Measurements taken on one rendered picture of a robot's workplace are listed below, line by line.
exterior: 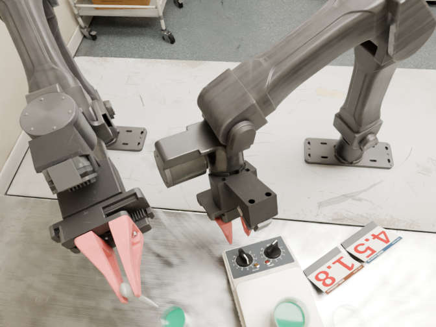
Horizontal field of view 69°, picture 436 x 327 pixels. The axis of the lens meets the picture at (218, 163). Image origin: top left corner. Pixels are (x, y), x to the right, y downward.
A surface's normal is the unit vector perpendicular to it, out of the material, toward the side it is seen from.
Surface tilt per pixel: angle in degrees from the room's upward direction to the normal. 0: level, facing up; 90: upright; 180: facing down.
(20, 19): 27
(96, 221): 0
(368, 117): 80
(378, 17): 87
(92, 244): 21
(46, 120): 0
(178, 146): 8
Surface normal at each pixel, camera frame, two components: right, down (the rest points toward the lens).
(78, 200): -0.05, -0.51
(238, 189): -0.15, -0.85
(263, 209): 0.42, 0.40
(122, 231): 0.11, -0.20
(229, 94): -0.40, -0.31
